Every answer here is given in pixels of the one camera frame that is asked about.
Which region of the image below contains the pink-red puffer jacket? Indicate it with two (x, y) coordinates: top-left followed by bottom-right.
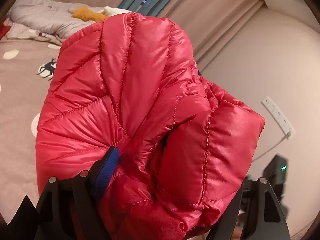
(35, 12), (265, 239)

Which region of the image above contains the brown polka dot duvet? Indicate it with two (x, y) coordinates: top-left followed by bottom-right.
(1, 24), (60, 222)

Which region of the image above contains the pink curtain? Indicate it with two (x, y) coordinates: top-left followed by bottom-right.
(56, 0), (264, 72)

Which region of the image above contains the folded dark red puffer jacket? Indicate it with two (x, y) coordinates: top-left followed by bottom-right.
(0, 24), (10, 40)

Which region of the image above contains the grey crumpled quilt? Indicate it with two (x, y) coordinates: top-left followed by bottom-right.
(7, 0), (94, 45)

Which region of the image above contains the grey power cable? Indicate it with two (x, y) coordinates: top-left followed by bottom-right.
(252, 132), (292, 163)

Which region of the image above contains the white wall power strip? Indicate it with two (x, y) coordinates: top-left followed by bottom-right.
(261, 96), (296, 139)

